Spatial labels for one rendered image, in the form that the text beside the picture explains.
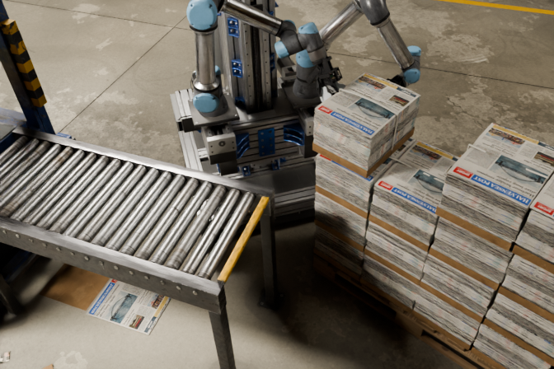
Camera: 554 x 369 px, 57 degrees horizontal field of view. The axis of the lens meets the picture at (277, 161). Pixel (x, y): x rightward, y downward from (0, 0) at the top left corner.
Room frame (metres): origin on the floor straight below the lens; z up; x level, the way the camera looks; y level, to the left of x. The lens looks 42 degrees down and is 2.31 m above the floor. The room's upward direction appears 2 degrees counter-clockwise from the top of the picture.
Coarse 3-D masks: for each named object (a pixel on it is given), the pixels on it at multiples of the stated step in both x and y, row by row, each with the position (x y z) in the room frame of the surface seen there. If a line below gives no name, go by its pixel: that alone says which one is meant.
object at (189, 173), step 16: (16, 128) 1.99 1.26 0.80; (64, 144) 1.86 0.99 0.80; (80, 144) 1.85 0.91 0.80; (112, 160) 1.76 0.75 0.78; (128, 160) 1.73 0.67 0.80; (144, 160) 1.73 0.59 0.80; (192, 176) 1.61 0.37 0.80; (208, 176) 1.60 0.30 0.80; (256, 192) 1.50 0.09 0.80; (272, 192) 1.50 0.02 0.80; (272, 208) 1.49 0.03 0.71
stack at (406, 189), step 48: (336, 192) 1.61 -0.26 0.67; (384, 192) 1.46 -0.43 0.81; (432, 192) 1.44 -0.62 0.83; (336, 240) 1.60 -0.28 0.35; (384, 240) 1.43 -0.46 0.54; (432, 240) 1.33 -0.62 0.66; (480, 240) 1.20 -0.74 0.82; (384, 288) 1.41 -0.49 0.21; (480, 288) 1.15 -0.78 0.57; (528, 288) 1.05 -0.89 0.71; (480, 336) 1.10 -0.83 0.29; (528, 336) 1.00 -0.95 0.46
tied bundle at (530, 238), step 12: (528, 216) 1.12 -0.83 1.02; (540, 216) 1.10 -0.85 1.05; (528, 228) 1.11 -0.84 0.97; (540, 228) 1.09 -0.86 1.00; (552, 228) 1.07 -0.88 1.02; (528, 240) 1.10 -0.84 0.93; (540, 240) 1.08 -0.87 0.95; (552, 240) 1.06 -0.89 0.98; (540, 252) 1.06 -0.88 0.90; (552, 252) 1.04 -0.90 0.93
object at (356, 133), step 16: (336, 96) 1.79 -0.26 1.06; (320, 112) 1.69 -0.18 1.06; (336, 112) 1.68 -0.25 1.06; (352, 112) 1.68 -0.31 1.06; (368, 112) 1.68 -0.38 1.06; (320, 128) 1.70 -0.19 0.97; (336, 128) 1.63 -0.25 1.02; (352, 128) 1.58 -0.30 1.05; (368, 128) 1.57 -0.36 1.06; (384, 128) 1.58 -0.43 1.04; (320, 144) 1.69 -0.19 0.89; (336, 144) 1.64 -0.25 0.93; (352, 144) 1.58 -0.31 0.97; (368, 144) 1.53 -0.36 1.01; (384, 144) 1.62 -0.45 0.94; (352, 160) 1.58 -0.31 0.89; (368, 160) 1.53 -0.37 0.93
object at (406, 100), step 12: (348, 84) 1.88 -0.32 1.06; (360, 84) 1.88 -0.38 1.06; (372, 84) 1.87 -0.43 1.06; (384, 84) 1.87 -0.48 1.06; (396, 84) 1.87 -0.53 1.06; (372, 96) 1.79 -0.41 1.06; (384, 96) 1.78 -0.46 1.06; (396, 96) 1.78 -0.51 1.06; (408, 96) 1.78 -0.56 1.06; (396, 108) 1.70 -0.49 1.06; (408, 108) 1.72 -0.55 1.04; (408, 120) 1.74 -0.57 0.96; (408, 132) 1.76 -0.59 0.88
